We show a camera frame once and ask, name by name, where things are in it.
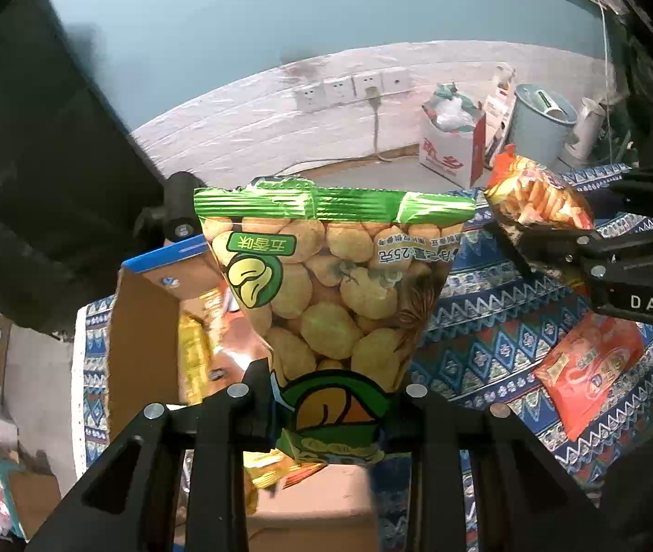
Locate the long gold biscuit pack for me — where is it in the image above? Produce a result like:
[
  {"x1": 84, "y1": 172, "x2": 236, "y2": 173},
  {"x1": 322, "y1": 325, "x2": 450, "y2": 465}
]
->
[{"x1": 243, "y1": 448, "x2": 325, "y2": 515}]

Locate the orange white-lettered snack bag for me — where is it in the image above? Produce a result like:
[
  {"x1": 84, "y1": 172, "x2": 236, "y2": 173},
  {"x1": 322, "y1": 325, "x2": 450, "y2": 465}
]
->
[{"x1": 208, "y1": 285, "x2": 269, "y2": 395}]

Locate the orange green chip bag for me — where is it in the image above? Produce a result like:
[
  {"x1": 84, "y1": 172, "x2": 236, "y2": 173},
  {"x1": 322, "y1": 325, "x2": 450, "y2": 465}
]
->
[{"x1": 485, "y1": 144, "x2": 593, "y2": 230}]

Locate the yellow cracker sleeve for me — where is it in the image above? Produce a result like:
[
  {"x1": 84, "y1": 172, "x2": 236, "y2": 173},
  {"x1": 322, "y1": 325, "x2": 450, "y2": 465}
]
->
[{"x1": 178, "y1": 314, "x2": 213, "y2": 405}]

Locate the red cracker bag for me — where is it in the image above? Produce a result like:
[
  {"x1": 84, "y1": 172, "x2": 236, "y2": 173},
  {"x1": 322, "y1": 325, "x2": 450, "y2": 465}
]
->
[{"x1": 533, "y1": 311, "x2": 645, "y2": 441}]

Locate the green peanut snack bag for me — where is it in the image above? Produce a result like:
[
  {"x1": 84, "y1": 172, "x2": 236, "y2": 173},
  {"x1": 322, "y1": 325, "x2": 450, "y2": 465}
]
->
[{"x1": 193, "y1": 178, "x2": 475, "y2": 465}]

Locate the open cardboard box blue rim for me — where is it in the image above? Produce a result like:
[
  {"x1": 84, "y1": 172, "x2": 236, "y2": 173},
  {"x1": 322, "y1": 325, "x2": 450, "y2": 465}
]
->
[{"x1": 105, "y1": 233, "x2": 383, "y2": 552}]

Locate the white electric kettle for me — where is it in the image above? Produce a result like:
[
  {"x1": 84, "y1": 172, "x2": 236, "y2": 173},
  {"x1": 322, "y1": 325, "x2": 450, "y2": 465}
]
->
[{"x1": 561, "y1": 97, "x2": 606, "y2": 167}]

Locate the blue patterned tablecloth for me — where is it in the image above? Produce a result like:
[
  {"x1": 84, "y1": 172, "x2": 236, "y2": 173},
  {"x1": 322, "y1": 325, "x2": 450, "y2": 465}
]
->
[{"x1": 71, "y1": 163, "x2": 653, "y2": 552}]

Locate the light blue waste bin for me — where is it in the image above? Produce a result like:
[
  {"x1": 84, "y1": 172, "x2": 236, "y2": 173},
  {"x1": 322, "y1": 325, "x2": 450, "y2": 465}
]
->
[{"x1": 507, "y1": 84, "x2": 577, "y2": 168}]

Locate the flattened cardboard packaging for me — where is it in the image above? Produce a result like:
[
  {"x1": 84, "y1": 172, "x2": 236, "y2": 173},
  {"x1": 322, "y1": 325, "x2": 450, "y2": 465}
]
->
[{"x1": 482, "y1": 63, "x2": 516, "y2": 168}]

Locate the red white paper bag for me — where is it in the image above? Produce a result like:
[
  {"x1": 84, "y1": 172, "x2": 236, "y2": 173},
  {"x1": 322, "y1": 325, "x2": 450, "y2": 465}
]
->
[{"x1": 419, "y1": 84, "x2": 486, "y2": 190}]

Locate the cardboard pile on floor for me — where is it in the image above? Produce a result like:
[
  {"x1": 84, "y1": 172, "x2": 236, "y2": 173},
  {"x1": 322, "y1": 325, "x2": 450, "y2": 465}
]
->
[{"x1": 0, "y1": 457, "x2": 62, "y2": 542}]

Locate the black fabric backdrop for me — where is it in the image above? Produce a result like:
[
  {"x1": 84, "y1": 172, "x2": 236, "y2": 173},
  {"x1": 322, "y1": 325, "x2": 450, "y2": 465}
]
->
[{"x1": 0, "y1": 0, "x2": 164, "y2": 333}]

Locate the white plug and cable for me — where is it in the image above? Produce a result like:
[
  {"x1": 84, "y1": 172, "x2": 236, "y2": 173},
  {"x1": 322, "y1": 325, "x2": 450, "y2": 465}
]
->
[{"x1": 362, "y1": 85, "x2": 420, "y2": 165}]

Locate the white wall socket row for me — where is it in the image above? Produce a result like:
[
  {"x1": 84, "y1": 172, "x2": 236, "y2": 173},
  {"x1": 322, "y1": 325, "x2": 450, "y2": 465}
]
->
[{"x1": 293, "y1": 66, "x2": 414, "y2": 112}]

